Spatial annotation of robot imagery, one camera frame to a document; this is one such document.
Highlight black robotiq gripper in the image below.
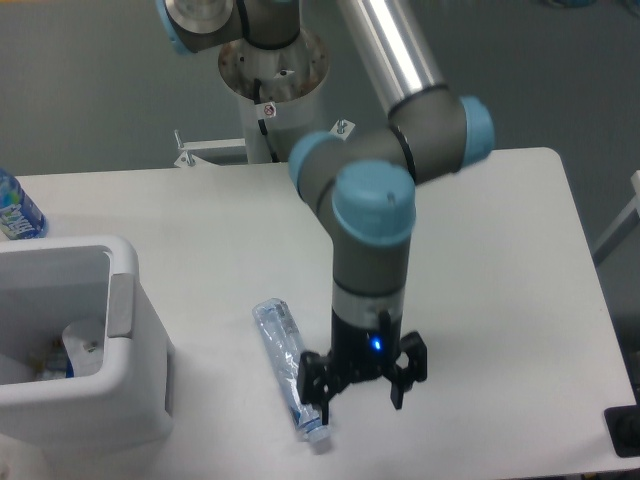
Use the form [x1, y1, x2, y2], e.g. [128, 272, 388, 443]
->
[298, 310, 428, 425]

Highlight white paper carton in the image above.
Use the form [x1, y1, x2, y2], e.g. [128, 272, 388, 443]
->
[62, 319, 105, 377]

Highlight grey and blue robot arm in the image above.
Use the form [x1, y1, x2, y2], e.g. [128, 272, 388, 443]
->
[156, 1, 495, 414]

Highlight white plastic trash can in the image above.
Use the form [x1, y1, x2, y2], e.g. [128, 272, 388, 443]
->
[1, 236, 174, 449]

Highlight crushed clear plastic bottle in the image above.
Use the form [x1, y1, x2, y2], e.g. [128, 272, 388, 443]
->
[252, 298, 330, 445]

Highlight black object at table edge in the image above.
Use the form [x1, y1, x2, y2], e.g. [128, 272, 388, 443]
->
[604, 405, 639, 458]

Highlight blue yellow package in bin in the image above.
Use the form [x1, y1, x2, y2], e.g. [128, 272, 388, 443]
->
[35, 339, 73, 381]

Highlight blue labelled water bottle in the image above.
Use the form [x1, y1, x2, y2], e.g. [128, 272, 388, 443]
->
[1, 169, 48, 240]

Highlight white metal base bracket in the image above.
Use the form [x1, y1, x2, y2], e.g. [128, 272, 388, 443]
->
[172, 118, 357, 168]

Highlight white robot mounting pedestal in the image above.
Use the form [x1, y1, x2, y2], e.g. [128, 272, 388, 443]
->
[218, 29, 329, 164]

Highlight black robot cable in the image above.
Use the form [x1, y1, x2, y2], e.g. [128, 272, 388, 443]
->
[252, 77, 280, 163]

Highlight white frame at right edge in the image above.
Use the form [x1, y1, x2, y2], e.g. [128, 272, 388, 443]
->
[592, 170, 639, 267]

